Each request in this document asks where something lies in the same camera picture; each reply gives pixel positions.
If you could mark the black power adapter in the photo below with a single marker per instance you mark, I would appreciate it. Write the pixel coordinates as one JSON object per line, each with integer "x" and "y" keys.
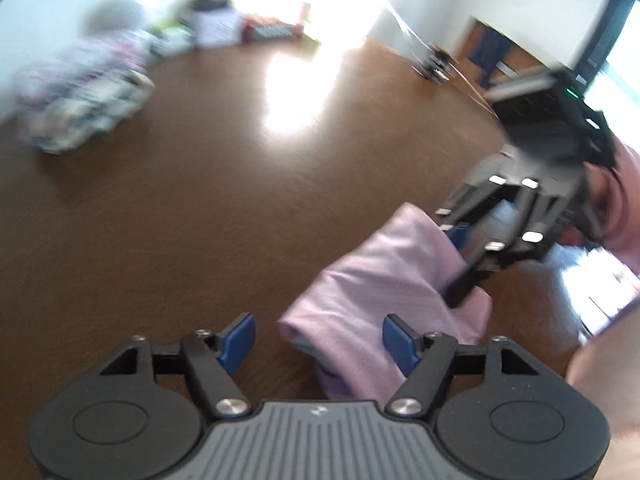
{"x": 210, "y": 4}

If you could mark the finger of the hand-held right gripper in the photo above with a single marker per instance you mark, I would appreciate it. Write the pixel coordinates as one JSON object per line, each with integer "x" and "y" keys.
{"x": 480, "y": 187}
{"x": 515, "y": 240}

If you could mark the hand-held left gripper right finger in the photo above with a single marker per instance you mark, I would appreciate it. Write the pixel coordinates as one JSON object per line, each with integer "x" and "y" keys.
{"x": 400, "y": 345}

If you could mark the person's pink clothing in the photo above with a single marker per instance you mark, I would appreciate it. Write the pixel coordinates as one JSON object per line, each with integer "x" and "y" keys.
{"x": 610, "y": 400}

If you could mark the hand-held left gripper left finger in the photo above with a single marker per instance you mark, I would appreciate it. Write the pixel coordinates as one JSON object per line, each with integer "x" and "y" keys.
{"x": 237, "y": 342}

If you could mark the printed tin box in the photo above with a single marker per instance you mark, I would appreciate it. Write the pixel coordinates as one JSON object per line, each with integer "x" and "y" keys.
{"x": 217, "y": 29}

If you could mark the folded white floral cloth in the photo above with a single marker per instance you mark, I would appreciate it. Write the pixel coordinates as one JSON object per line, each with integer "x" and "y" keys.
{"x": 95, "y": 117}

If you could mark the green and white packets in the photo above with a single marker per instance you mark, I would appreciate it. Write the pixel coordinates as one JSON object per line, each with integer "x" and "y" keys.
{"x": 172, "y": 40}

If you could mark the white round speaker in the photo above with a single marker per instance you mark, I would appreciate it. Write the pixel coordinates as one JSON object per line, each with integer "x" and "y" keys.
{"x": 115, "y": 12}

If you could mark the person's right forearm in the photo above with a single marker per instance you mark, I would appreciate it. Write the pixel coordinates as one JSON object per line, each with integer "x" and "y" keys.
{"x": 627, "y": 200}

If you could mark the pink and blue mesh garment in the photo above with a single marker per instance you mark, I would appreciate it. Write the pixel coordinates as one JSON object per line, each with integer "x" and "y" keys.
{"x": 380, "y": 290}

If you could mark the black phone stand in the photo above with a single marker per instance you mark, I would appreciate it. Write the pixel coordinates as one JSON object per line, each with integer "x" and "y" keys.
{"x": 434, "y": 65}

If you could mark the dark cloth on chair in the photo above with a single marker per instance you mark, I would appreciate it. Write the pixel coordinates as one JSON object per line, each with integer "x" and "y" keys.
{"x": 490, "y": 47}

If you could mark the wooden chair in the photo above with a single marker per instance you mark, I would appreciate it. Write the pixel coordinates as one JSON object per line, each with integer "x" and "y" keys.
{"x": 520, "y": 60}

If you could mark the red box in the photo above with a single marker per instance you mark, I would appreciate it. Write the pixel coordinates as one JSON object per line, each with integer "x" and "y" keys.
{"x": 272, "y": 29}

